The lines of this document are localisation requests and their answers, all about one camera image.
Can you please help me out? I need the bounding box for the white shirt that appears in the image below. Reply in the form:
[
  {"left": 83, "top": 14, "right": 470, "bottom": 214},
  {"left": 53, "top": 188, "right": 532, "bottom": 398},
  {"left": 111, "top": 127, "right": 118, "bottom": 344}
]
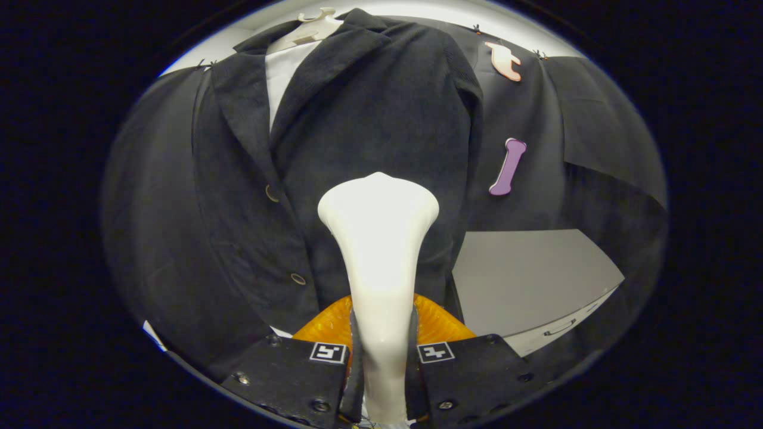
[{"left": 264, "top": 39, "right": 323, "bottom": 339}]

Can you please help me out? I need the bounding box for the black backdrop cloth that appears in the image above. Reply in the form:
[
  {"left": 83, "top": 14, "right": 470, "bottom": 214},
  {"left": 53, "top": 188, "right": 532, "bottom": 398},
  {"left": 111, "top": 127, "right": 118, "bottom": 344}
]
[{"left": 101, "top": 18, "right": 668, "bottom": 382}]

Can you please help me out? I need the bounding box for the grey cabinet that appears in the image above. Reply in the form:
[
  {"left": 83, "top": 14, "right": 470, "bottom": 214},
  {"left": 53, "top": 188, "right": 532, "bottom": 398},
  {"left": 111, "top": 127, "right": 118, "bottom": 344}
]
[{"left": 450, "top": 229, "right": 625, "bottom": 358}]

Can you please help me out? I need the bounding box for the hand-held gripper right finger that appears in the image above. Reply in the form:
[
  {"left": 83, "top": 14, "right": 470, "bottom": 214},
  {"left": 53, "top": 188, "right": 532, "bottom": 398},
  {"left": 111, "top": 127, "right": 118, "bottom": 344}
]
[{"left": 405, "top": 293, "right": 537, "bottom": 427}]

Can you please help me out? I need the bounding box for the white garment steamer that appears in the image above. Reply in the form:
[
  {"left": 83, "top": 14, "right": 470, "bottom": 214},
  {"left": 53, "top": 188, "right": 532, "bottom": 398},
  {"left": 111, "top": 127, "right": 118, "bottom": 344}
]
[{"left": 317, "top": 172, "right": 441, "bottom": 427}]

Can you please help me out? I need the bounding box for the cream mannequin hanger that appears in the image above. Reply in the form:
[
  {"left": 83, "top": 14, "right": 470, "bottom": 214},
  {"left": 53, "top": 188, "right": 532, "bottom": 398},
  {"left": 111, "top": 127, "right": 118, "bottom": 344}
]
[{"left": 266, "top": 7, "right": 345, "bottom": 54}]

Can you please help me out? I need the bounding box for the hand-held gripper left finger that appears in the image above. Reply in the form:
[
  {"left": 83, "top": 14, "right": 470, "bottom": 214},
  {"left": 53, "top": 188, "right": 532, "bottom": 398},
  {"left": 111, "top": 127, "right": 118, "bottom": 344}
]
[{"left": 221, "top": 295, "right": 365, "bottom": 429}]

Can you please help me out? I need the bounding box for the black suit jacket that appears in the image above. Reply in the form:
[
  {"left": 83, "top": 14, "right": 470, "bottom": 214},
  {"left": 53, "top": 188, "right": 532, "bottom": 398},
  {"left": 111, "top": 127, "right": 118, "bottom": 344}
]
[{"left": 190, "top": 8, "right": 486, "bottom": 340}]

